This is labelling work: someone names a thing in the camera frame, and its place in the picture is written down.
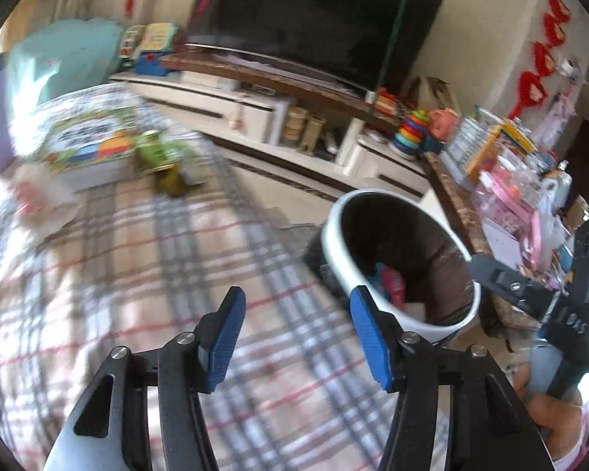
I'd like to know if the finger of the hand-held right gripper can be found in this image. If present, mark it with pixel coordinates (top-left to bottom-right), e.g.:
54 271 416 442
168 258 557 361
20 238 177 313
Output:
468 252 569 325

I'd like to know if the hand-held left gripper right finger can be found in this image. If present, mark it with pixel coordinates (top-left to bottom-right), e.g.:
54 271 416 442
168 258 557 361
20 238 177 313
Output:
348 285 556 471

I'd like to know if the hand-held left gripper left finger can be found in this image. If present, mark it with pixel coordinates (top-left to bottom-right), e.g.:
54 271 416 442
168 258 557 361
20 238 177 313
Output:
44 285 249 471

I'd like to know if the red snack bag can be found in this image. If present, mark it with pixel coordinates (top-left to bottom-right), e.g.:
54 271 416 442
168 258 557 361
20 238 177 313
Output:
370 262 406 311

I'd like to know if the white waste bin black liner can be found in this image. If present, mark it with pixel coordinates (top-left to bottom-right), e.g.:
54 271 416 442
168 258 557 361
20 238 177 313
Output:
302 188 483 350

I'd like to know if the person's right hand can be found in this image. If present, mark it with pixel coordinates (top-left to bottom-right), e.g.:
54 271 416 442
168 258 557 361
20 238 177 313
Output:
512 362 587 449

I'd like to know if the white paper sheet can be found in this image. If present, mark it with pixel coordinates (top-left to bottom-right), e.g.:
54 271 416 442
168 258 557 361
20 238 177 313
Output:
480 218 522 268

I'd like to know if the clear container pink lid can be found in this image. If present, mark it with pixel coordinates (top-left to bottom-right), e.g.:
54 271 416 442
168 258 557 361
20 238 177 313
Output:
471 157 571 276

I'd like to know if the brown marble counter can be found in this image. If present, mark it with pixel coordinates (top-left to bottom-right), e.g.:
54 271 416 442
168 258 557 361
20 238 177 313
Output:
421 149 541 335

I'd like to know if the yellow picture book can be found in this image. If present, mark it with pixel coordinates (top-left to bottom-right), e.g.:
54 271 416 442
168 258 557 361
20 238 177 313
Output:
466 122 537 183

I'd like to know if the clear plastic storage box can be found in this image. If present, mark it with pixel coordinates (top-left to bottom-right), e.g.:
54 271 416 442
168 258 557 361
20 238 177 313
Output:
444 115 498 178

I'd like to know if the pink toy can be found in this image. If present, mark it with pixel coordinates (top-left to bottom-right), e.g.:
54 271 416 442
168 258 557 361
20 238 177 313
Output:
424 107 463 153

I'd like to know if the cardboard box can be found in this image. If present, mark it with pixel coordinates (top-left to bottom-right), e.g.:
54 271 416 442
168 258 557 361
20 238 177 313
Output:
412 75 465 117

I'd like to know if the round wooden boxes stack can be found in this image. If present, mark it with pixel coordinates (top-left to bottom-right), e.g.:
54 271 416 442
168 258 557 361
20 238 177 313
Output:
282 106 309 146

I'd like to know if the white television cabinet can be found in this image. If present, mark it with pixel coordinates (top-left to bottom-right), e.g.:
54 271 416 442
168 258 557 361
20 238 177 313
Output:
109 71 429 203

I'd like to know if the colourful printed box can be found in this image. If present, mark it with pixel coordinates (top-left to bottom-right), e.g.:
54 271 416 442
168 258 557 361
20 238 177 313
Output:
38 105 149 193

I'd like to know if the white tissue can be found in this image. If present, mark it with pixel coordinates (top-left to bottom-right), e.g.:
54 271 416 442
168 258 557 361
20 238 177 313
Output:
10 164 74 217

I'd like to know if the brown marble shelf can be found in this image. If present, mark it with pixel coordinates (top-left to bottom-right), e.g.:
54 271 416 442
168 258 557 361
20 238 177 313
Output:
159 51 404 134

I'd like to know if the colourful toy activity board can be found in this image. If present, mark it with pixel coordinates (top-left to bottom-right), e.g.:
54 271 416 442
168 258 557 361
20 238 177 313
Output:
120 22 185 77

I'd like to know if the teal printed cloth cover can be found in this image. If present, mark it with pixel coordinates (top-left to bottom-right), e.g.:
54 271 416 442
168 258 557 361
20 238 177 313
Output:
5 18 126 110

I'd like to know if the black flat television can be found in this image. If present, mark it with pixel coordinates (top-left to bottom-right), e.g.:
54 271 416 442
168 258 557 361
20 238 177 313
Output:
183 0 446 100

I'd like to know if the rainbow stacking ring toy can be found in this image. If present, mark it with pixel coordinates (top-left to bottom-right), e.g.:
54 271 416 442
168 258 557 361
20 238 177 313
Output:
391 110 431 159

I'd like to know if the green strap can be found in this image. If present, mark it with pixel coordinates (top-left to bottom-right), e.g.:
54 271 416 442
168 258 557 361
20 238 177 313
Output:
370 0 413 104

